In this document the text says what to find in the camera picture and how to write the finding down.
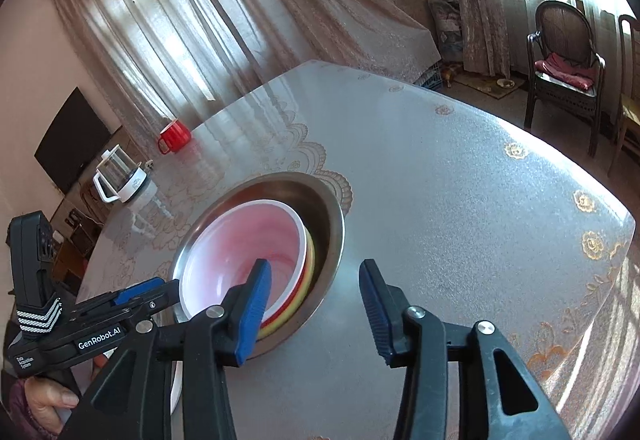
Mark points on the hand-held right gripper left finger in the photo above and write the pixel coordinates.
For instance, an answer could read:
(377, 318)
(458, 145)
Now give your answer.
(252, 310)

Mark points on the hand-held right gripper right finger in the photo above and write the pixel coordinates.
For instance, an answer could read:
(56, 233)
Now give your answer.
(375, 315)

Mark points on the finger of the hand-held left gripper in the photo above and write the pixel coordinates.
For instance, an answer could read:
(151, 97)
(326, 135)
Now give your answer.
(151, 304)
(140, 290)

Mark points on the yellow plastic bowl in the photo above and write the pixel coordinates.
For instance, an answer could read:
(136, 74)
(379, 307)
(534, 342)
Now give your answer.
(307, 280)

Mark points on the red plastic bowl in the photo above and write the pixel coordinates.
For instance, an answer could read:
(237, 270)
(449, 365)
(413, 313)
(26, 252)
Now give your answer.
(235, 245)

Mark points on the large floral pink-rimmed plate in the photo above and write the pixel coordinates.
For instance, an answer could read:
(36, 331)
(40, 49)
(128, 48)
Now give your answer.
(175, 385)

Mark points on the stainless steel bowl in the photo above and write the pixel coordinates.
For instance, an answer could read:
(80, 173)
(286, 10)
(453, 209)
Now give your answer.
(327, 230)

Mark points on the person's left hand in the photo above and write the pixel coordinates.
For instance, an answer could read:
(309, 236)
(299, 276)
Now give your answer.
(47, 397)

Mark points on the low wooden cabinet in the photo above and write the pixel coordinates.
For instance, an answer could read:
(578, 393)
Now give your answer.
(75, 245)

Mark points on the white glass electric kettle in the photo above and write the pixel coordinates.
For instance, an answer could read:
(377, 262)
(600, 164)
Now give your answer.
(120, 177)

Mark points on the red mug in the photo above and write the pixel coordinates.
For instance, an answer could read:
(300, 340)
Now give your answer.
(175, 136)

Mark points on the patterned floor mat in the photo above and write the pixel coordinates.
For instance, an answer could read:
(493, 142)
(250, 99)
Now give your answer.
(487, 82)

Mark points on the wide beige lace curtain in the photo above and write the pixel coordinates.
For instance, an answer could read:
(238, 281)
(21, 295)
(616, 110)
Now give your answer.
(225, 10)

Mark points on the printed pillow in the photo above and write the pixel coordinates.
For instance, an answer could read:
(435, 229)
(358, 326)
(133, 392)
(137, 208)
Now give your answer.
(445, 27)

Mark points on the pink seat cushion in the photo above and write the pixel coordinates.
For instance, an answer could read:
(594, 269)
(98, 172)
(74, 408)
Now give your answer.
(565, 70)

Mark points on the light wooden chair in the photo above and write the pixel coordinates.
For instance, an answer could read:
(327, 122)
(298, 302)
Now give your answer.
(627, 110)

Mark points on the dark oval-back armchair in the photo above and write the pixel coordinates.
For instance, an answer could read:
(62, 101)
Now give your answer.
(565, 30)

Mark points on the black wall television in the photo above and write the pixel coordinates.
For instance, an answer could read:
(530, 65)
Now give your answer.
(72, 140)

